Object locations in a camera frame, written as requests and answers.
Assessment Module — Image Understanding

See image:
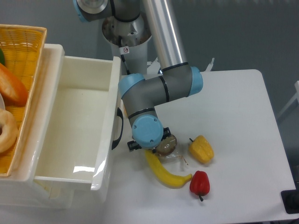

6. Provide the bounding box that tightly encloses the red plastic bell pepper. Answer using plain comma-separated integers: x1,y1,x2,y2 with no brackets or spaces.
189,171,210,202

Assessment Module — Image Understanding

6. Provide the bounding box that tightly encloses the orange baguette loaf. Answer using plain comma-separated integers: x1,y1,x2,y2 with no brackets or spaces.
0,64,28,107

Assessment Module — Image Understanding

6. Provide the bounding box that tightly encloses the white open plastic drawer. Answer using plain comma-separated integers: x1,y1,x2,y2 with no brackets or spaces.
35,56,121,191

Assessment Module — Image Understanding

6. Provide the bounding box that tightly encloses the yellow wicker basket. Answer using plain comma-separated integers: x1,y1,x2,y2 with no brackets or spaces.
0,24,47,177

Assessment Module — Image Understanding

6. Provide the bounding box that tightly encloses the brown toast slice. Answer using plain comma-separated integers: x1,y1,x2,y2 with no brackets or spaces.
152,134,189,166

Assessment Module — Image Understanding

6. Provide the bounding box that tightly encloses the yellow plastic bell pepper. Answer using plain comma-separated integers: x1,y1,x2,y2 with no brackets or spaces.
188,135,214,164

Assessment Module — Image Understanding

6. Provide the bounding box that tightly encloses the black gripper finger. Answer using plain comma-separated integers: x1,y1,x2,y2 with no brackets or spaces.
127,140,142,152
152,127,171,153

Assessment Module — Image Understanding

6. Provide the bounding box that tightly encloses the yellow plastic banana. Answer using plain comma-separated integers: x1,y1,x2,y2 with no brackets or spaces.
145,150,192,188

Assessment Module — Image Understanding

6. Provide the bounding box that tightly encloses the orange round bread roll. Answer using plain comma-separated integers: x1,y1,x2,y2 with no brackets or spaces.
123,106,128,118

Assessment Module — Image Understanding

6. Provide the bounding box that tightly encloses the white plate edge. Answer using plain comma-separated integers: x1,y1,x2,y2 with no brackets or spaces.
0,94,5,110

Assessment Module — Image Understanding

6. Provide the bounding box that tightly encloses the green vegetable piece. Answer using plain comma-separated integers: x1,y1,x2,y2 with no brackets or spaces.
0,49,5,65

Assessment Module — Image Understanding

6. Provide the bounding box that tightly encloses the white metal frame right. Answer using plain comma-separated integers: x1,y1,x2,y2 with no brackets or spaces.
276,81,299,123

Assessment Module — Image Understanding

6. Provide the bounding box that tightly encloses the beige bagel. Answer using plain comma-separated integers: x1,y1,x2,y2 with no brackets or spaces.
0,109,18,153

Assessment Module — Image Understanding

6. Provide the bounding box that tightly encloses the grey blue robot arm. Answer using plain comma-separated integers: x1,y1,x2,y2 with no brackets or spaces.
73,0,203,151

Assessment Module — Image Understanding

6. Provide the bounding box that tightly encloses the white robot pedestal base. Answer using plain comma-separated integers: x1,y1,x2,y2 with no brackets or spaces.
102,12,152,75

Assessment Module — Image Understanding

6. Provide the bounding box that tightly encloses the white plastic drawer cabinet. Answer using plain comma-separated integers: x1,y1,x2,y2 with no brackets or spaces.
0,43,115,209

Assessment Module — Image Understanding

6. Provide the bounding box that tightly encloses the black device at table edge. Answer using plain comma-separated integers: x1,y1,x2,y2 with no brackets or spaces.
281,189,299,214

